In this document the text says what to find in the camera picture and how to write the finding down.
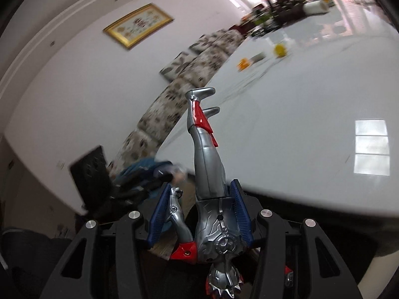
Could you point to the basket of dark fruit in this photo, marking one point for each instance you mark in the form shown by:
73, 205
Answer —
286, 11

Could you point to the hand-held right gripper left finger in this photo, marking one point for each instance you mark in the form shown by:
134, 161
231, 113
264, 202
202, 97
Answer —
160, 215

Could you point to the floral patterned sofa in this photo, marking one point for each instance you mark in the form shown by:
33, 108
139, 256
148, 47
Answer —
174, 99

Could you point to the orange toy dinosaur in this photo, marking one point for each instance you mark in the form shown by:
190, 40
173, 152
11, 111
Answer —
243, 64

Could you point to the yellow capsule toy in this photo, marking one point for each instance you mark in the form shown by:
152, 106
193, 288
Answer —
280, 50

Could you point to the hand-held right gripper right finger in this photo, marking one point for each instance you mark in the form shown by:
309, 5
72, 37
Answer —
240, 205

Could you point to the gold framed picture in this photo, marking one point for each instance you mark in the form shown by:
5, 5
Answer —
138, 26

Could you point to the dark blue cloth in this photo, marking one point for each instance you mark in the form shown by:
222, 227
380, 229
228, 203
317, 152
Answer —
140, 174

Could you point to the white paper towel roll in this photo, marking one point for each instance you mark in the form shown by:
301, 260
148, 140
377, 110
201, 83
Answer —
315, 7

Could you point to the silver red action figure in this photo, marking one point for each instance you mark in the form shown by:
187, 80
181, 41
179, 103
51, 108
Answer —
207, 168

